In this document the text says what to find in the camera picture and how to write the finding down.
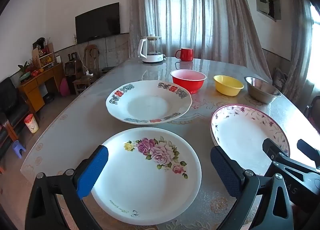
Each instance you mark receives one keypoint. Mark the wide sheer grey curtain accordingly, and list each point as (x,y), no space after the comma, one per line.
(195,7)

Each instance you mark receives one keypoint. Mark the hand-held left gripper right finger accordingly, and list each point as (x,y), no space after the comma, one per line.
(225,170)

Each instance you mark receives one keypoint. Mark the orange wooden desk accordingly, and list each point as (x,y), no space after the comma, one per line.
(32,90)

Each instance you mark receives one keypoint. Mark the black sofa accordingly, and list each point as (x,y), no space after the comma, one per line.
(10,100)

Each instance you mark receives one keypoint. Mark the red plastic bowl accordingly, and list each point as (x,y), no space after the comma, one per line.
(187,84)

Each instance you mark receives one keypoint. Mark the pink plastic object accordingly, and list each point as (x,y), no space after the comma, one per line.
(65,87)

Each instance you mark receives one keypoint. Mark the narrow sheer grey curtain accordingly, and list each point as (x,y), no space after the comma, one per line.
(297,45)

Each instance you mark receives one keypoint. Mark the black wall television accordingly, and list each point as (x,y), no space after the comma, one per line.
(97,24)

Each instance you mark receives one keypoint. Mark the oval plate with floral rim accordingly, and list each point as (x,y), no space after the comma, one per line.
(240,135)

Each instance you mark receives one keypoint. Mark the white plate with red characters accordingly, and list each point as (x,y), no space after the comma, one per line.
(147,105)

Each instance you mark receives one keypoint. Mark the small blue plastic stool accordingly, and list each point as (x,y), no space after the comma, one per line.
(18,145)

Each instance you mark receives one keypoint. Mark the red mug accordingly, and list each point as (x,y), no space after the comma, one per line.
(186,54)

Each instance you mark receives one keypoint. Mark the white and red trash bin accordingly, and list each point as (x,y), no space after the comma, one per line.
(31,125)

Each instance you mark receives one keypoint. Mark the white glass electric kettle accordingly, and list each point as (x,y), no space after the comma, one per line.
(150,56)

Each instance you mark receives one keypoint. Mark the wooden chair with curved back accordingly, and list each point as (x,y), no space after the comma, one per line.
(91,55)

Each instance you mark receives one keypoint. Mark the dark wooden armchair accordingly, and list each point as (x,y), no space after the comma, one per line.
(312,110)

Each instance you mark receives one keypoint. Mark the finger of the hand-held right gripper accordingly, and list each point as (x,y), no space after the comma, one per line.
(272,151)
(308,152)

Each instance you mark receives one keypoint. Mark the yellow plastic bowl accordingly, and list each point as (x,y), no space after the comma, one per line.
(227,87)

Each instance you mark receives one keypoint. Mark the bright window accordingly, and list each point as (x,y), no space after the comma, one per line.
(315,45)

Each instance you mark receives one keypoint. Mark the grey patterned bundle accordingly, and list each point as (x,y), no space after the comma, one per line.
(280,77)

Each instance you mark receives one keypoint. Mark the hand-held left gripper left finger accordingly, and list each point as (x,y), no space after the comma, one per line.
(92,170)

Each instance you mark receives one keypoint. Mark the stainless steel bowl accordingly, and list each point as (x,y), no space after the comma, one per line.
(260,95)

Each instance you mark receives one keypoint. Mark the wall electrical panel box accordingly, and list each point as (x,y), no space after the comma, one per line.
(261,2)

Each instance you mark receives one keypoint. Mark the small wooden stool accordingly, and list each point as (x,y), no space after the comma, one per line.
(81,82)

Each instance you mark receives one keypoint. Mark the white plate with pink roses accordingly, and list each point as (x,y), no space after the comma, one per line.
(140,182)

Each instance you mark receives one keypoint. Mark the cluttered shelf unit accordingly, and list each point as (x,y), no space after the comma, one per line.
(45,55)

